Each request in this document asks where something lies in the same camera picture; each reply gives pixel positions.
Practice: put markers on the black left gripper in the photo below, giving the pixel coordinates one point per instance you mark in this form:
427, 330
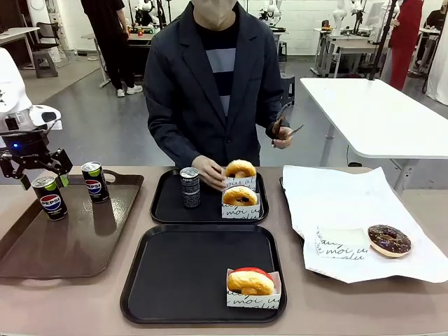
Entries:
24, 145

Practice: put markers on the black patterned Pepsi can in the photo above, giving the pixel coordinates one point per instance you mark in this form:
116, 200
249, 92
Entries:
190, 190

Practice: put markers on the glazed donut with dark filling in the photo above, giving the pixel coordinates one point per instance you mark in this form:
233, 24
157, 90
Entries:
231, 197

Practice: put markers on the script-print paper box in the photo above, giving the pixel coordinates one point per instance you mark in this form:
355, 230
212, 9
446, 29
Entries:
341, 243
241, 182

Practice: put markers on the plain glazed donut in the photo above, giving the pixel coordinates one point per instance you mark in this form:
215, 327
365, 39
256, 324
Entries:
259, 285
246, 165

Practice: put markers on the red glazed donut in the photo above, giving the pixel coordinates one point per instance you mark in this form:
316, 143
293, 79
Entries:
255, 271

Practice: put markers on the black serving tongs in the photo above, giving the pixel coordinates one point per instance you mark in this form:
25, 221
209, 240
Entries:
298, 129

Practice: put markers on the person's left forearm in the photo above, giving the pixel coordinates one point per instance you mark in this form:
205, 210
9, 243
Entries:
271, 112

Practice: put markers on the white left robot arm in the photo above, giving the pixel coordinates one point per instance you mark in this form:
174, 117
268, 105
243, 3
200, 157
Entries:
10, 91

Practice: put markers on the person's right forearm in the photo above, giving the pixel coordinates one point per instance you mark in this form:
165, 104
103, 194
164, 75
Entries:
171, 143

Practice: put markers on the person's right hand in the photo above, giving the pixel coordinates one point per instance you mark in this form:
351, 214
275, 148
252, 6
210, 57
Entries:
208, 169

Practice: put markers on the person's left hand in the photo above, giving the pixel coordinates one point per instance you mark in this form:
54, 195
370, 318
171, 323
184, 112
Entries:
281, 138

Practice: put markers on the brown plastic tray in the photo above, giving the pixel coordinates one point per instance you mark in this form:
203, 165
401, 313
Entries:
63, 245

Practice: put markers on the grey plastic stool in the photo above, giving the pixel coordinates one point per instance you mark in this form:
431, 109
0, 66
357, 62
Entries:
45, 64

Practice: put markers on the background desk with white leg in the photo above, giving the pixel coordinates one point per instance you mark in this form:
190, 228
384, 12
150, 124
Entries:
99, 52

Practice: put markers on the black office chair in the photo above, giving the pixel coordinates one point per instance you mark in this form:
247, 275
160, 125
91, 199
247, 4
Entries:
49, 36

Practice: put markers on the wooden background desk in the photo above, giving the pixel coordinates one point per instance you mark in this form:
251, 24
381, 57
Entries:
14, 35

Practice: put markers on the small black plastic tray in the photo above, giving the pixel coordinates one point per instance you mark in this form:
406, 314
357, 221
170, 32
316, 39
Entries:
168, 206

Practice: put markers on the background person in black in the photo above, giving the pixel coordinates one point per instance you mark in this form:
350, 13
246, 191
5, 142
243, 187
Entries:
112, 42

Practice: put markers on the person in dark blazer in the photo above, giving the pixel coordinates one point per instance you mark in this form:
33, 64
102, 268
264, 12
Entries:
182, 87

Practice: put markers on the large black plastic tray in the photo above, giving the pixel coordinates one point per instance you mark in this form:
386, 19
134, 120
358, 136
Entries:
182, 276

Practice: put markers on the beige face mask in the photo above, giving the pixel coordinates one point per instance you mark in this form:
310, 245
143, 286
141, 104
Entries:
213, 14

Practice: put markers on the dark step stool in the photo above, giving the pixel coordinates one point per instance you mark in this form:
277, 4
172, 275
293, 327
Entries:
289, 89

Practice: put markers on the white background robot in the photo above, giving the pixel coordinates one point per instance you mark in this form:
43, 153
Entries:
273, 10
339, 15

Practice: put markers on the empty script-print paper box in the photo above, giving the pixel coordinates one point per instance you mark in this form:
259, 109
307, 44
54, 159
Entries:
341, 243

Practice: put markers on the white paper sheet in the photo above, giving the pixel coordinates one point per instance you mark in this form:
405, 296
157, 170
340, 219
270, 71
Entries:
350, 199

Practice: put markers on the grey background workbench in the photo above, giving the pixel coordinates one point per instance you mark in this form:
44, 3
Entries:
344, 45

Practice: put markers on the white table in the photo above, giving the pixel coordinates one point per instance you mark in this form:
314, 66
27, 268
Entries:
378, 115

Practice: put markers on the black stand pole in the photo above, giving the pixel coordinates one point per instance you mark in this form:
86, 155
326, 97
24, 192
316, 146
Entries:
381, 38

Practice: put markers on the chocolate sprinkle donut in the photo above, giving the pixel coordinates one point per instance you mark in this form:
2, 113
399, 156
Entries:
402, 245

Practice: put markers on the background person in red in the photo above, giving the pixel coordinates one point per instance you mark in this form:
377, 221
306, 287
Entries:
402, 45

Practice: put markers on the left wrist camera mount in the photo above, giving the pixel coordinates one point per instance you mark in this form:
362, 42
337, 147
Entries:
53, 125

